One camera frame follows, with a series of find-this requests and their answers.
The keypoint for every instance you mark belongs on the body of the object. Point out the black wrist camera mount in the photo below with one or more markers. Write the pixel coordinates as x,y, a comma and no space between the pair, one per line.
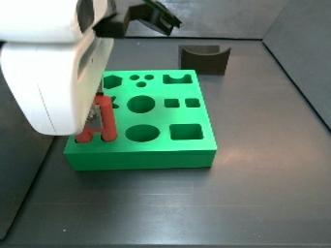
150,12

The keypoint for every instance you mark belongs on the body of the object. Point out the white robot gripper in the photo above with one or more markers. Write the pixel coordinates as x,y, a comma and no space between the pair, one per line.
52,61

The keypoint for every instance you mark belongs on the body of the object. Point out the dark curved holder block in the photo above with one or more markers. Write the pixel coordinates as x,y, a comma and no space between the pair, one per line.
208,60

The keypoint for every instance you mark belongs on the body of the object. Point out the green foam shape-sorting block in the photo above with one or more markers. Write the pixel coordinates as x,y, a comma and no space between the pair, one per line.
163,126

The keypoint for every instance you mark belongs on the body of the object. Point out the red square-circle peg object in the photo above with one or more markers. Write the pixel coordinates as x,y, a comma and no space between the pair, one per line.
108,128

